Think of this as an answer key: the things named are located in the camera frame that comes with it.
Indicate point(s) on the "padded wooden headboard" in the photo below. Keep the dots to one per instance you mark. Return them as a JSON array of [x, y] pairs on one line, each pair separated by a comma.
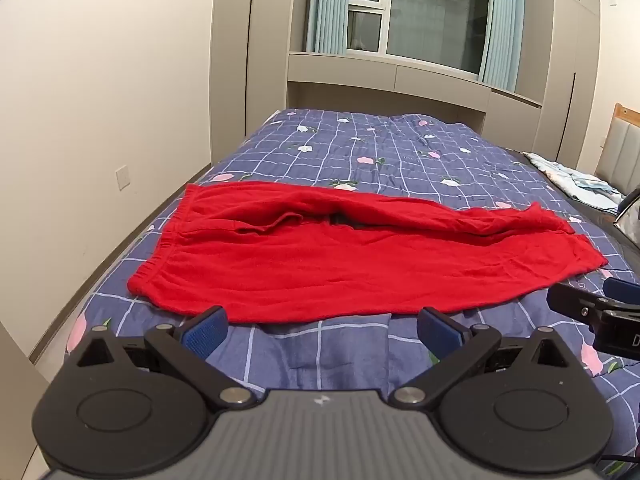
[[620, 150]]

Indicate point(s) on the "blue floral checked quilt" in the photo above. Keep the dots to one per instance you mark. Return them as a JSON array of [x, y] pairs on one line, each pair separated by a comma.
[[400, 160]]

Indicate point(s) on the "white wall socket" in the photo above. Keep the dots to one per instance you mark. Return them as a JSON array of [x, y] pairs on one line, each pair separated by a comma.
[[123, 178]]

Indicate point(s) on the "light blue crumpled cloth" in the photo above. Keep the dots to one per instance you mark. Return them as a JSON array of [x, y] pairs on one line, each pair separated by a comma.
[[575, 180]]

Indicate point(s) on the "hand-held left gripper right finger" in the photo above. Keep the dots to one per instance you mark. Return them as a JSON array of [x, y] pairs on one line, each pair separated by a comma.
[[440, 333]]

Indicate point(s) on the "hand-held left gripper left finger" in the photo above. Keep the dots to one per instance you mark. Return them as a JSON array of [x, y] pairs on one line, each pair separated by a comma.
[[206, 333]]

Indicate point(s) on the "tall beige wardrobe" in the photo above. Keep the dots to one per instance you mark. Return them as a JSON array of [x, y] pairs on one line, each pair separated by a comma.
[[250, 55], [565, 70]]

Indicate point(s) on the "window with white frame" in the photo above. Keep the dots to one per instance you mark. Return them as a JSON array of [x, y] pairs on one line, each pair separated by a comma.
[[420, 10]]

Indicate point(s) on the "red pants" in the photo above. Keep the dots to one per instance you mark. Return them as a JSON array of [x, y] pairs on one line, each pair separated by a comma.
[[350, 260]]

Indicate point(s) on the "light blue curtain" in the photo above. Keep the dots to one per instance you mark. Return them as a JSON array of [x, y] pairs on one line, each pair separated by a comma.
[[502, 22], [327, 5]]

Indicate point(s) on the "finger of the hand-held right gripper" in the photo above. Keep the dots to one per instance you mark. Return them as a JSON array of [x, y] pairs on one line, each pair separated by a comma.
[[575, 304], [621, 289]]

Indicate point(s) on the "beige window seat cabinet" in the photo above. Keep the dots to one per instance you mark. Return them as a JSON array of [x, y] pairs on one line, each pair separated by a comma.
[[390, 85]]

